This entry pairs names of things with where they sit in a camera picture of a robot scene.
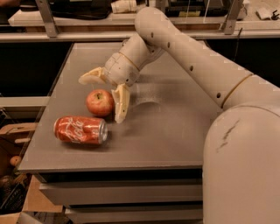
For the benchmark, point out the cardboard box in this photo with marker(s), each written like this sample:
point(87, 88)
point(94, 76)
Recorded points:
point(21, 200)

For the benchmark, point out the metal shelf bracket left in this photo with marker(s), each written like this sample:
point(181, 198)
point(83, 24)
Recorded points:
point(47, 17)

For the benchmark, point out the crushed red coke can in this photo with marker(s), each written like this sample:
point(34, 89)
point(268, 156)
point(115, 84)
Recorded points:
point(81, 130)

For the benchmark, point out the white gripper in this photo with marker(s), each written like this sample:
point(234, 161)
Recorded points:
point(121, 71)

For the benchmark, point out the white paper cup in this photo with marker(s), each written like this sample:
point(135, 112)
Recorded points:
point(124, 6)

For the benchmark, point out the red apple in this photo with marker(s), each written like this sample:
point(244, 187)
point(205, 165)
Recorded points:
point(100, 102)

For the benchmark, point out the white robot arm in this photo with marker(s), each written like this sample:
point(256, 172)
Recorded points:
point(241, 161)

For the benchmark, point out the grey cabinet with drawers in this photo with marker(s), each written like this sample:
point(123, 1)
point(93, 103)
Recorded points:
point(150, 167)

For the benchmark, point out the metal shelf bracket right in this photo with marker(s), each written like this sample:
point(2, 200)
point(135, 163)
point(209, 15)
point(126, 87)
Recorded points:
point(228, 26)

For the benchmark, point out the black tray on shelf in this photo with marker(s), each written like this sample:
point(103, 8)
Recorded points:
point(197, 8)

